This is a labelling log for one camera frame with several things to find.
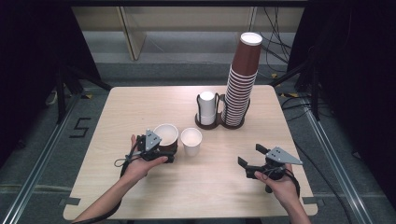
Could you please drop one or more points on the black curtain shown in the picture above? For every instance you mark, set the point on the black curtain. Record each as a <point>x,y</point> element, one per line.
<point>28,62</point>
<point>358,77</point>

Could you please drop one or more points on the yellow black hazard tape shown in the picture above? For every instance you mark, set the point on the yellow black hazard tape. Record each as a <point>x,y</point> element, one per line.
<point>289,95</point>

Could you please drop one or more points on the single brown paper cup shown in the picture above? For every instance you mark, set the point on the single brown paper cup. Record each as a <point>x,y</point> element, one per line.
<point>166,133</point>

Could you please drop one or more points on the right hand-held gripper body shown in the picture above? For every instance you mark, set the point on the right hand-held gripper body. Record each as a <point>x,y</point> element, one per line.
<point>281,157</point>

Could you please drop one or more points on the black tape strip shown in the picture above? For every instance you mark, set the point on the black tape strip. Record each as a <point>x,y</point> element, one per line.
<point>313,201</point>
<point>71,201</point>

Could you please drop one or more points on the stack of brown paper cups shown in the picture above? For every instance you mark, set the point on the stack of brown paper cups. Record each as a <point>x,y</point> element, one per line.
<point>244,62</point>

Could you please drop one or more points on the single white paper cup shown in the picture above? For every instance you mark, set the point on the single white paper cup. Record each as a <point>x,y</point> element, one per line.
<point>191,137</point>

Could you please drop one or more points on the black metal stand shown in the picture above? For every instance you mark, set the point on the black metal stand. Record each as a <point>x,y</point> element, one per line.
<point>60,93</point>
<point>315,93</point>

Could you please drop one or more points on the person's left hand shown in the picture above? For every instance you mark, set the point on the person's left hand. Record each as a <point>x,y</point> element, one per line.
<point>138,168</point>

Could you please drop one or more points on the beige partition panel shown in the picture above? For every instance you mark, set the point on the beige partition panel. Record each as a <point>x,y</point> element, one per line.
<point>132,34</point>

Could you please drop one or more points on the aluminium floor rail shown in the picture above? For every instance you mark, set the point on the aluminium floor rail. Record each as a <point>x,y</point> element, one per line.
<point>37,168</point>
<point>336,161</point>

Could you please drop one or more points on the stack of white paper cups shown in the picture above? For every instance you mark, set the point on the stack of white paper cups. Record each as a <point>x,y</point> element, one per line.
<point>207,104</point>

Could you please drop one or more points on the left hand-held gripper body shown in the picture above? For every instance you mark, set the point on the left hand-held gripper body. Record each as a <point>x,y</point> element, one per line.
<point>152,140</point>

